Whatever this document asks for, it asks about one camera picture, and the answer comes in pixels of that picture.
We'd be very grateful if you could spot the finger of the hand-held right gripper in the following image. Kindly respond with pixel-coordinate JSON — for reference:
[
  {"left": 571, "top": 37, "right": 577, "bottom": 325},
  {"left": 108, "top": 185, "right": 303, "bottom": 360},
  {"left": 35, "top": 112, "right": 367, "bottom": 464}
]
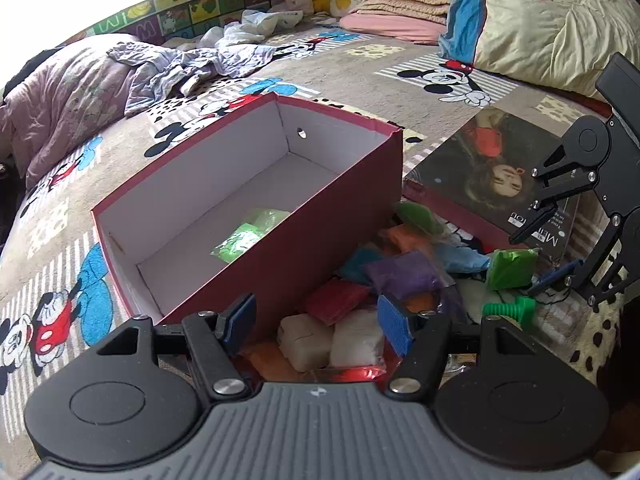
[
  {"left": 571, "top": 214, "right": 631, "bottom": 310},
  {"left": 509, "top": 142, "right": 599, "bottom": 247}
]

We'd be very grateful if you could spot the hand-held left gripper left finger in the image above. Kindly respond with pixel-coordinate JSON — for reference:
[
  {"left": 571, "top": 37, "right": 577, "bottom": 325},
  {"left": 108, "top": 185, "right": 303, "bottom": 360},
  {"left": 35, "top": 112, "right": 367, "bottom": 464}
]
[{"left": 96, "top": 293, "right": 257, "bottom": 402}]

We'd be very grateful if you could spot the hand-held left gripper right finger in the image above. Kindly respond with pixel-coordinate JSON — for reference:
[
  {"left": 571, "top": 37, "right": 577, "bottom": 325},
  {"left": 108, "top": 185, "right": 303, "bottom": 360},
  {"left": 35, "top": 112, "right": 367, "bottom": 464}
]
[{"left": 377, "top": 294, "right": 532, "bottom": 402}]

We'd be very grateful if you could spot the pile of colourful clay packets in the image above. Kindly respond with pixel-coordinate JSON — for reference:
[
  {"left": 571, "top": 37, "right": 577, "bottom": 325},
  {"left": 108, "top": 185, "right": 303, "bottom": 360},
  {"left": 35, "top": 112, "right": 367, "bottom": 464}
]
[{"left": 234, "top": 201, "right": 501, "bottom": 387}]

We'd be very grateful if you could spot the dark green clay packet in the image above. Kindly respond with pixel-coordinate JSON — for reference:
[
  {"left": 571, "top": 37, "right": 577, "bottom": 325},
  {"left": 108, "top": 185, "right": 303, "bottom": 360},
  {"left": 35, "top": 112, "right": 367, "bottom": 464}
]
[{"left": 485, "top": 247, "right": 540, "bottom": 291}]

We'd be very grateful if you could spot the light green clay packet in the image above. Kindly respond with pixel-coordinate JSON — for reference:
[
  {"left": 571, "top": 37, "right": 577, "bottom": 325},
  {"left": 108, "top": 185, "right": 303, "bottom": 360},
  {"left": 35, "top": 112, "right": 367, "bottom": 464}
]
[{"left": 210, "top": 208, "right": 292, "bottom": 264}]

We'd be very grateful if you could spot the red cardboard box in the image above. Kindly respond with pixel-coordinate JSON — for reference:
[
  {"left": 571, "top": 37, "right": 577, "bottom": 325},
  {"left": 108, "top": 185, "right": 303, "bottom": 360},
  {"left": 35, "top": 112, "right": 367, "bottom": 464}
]
[{"left": 91, "top": 91, "right": 405, "bottom": 332}]

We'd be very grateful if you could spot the blue plastic clay tool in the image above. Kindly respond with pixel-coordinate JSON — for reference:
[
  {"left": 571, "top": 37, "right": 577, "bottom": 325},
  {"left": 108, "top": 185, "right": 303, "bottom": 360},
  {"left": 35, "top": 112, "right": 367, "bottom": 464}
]
[{"left": 527, "top": 259, "right": 586, "bottom": 296}]

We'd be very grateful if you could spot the cream dark-spotted blanket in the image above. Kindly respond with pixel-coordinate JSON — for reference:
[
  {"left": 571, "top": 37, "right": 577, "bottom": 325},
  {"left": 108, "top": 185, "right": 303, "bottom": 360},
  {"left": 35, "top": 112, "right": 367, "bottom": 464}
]
[{"left": 525, "top": 285, "right": 629, "bottom": 392}]

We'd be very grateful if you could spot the portrait cover book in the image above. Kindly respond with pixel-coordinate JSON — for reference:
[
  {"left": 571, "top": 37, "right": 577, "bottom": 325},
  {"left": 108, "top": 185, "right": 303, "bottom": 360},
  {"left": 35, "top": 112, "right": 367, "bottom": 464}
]
[{"left": 402, "top": 106, "right": 597, "bottom": 267}]

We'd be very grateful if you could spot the green plastic screw toy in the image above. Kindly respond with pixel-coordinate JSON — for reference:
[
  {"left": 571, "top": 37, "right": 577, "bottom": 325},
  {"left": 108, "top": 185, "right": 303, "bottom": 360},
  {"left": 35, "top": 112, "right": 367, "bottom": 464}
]
[{"left": 482, "top": 296, "right": 537, "bottom": 331}]

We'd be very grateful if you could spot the cream quilt with blue lining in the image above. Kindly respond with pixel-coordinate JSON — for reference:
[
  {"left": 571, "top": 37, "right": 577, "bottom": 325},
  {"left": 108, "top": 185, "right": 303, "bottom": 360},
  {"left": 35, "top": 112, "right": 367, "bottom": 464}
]
[{"left": 439, "top": 0, "right": 640, "bottom": 104}]

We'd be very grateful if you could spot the cartoon mouse printed bedsheet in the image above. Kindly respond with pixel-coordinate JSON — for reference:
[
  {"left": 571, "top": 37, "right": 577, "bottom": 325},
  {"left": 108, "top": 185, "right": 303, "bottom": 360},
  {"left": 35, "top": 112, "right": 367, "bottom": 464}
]
[{"left": 0, "top": 22, "right": 640, "bottom": 443}]

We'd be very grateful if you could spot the pink pillow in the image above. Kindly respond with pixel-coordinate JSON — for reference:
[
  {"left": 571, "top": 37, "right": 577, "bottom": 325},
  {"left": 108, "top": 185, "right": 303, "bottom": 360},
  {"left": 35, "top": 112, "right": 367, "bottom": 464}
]
[{"left": 340, "top": 12, "right": 449, "bottom": 46}]

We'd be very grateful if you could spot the lavender crumpled cloth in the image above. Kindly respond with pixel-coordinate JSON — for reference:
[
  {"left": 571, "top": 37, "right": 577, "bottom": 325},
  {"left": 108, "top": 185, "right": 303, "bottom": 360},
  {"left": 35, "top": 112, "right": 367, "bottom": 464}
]
[{"left": 108, "top": 40, "right": 277, "bottom": 118}]

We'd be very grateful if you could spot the purple quilt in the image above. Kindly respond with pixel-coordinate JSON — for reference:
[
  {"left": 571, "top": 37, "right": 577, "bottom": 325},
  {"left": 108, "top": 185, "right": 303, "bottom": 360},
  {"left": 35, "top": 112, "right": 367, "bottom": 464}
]
[{"left": 0, "top": 34, "right": 167, "bottom": 192}]

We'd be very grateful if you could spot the white crumpled cloth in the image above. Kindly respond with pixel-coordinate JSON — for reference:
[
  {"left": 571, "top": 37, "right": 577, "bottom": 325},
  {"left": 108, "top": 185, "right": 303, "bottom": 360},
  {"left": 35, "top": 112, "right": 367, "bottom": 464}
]
[{"left": 199, "top": 9, "right": 306, "bottom": 48}]

